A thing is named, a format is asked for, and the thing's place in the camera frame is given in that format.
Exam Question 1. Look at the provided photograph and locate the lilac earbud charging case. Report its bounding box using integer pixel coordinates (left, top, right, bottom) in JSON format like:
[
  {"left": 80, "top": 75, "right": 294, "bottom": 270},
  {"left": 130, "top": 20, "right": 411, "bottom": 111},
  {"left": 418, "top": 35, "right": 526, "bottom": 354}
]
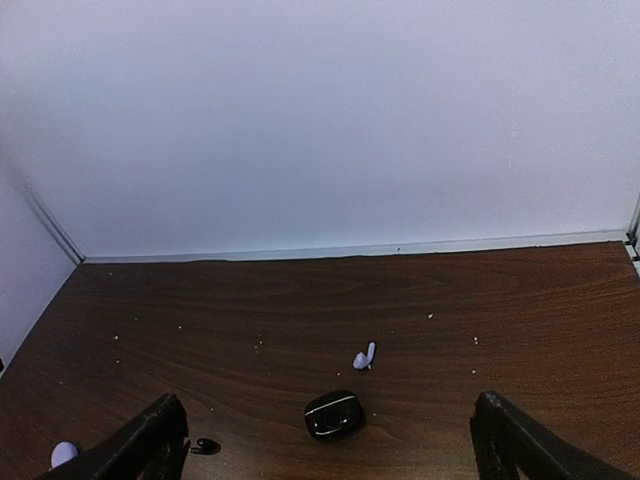
[{"left": 50, "top": 441, "right": 79, "bottom": 469}]

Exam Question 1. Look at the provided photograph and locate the lilac wireless earbud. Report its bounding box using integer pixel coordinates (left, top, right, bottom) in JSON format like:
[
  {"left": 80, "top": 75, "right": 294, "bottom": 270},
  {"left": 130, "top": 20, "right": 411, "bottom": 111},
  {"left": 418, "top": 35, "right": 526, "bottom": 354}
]
[{"left": 352, "top": 341, "right": 377, "bottom": 371}]

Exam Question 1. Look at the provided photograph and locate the black earbud near case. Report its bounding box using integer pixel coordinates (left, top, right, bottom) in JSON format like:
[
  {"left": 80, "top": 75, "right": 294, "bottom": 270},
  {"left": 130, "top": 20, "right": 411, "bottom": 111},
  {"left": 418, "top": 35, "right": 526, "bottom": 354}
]
[{"left": 190, "top": 437, "right": 221, "bottom": 456}]

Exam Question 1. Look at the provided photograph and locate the black earbud charging case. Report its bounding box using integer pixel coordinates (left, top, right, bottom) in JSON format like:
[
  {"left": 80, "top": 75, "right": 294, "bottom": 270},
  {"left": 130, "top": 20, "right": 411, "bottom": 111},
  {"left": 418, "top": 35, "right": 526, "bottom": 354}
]
[{"left": 303, "top": 390, "right": 366, "bottom": 442}]

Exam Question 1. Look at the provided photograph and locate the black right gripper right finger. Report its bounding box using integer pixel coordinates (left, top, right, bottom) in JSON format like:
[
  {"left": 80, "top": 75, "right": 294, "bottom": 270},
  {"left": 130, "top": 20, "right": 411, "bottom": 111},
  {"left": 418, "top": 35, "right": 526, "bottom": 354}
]
[{"left": 470, "top": 391, "right": 632, "bottom": 479}]

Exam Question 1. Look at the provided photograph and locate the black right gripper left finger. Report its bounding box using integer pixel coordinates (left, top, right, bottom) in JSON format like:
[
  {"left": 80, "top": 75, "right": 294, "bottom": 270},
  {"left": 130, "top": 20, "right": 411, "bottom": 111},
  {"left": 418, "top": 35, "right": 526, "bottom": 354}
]
[{"left": 47, "top": 394, "right": 189, "bottom": 479}]

